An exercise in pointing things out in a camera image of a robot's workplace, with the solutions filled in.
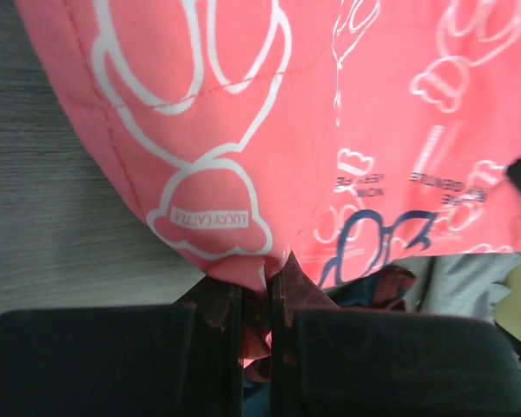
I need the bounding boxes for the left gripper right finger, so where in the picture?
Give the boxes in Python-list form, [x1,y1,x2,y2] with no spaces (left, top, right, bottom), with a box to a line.
[270,257,521,416]

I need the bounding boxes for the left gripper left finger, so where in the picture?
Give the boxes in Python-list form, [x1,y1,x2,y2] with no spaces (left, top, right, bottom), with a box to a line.
[0,277,243,416]

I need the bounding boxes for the grey shirt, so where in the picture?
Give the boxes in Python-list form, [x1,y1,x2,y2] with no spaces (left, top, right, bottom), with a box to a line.
[394,252,521,322]

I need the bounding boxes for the pink patterned shirt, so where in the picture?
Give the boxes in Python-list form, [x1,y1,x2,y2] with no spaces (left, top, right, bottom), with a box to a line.
[16,1,521,292]

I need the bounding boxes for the navy garment red trim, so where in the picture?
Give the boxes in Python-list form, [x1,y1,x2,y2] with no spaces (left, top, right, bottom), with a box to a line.
[325,264,417,312]

